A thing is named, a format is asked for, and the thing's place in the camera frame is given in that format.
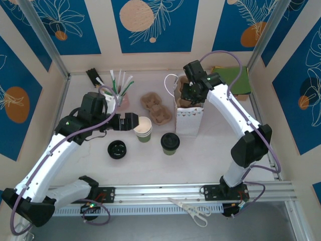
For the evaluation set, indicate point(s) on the stack of green paper cups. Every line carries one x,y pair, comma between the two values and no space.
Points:
145,136

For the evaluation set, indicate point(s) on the black plastic cup lid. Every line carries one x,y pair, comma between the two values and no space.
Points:
170,141

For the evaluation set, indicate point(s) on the white paper straw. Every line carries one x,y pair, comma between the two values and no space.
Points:
124,76
111,75
130,80
120,75
99,80

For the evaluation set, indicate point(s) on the white paper takeout bag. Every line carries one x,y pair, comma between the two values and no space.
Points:
188,123

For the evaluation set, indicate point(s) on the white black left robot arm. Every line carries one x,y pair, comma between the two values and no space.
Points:
50,160

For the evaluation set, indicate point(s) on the pink straw holder cup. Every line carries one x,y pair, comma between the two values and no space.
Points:
125,101

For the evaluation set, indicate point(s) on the brown wooden stirrer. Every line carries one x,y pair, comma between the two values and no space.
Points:
99,87

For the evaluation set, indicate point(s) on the black plastic holder tray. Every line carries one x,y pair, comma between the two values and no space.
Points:
92,75

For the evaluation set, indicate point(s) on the green paper napkin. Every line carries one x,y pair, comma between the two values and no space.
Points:
240,82

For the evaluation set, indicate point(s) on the black controller board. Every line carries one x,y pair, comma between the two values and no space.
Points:
229,211
90,208

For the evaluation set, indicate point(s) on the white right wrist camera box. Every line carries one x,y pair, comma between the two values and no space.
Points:
190,84

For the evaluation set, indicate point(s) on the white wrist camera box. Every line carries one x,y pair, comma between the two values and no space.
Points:
190,84
110,99

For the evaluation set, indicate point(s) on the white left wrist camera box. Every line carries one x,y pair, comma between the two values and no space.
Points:
110,99

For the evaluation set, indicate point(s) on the aluminium side rail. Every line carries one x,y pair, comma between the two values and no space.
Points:
256,94
61,100

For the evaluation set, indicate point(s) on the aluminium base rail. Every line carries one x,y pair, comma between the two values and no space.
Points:
155,192

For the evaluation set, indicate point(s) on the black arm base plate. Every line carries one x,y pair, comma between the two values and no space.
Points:
107,194
210,193

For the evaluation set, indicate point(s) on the aluminium frame post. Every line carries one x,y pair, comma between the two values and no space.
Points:
270,27
43,33

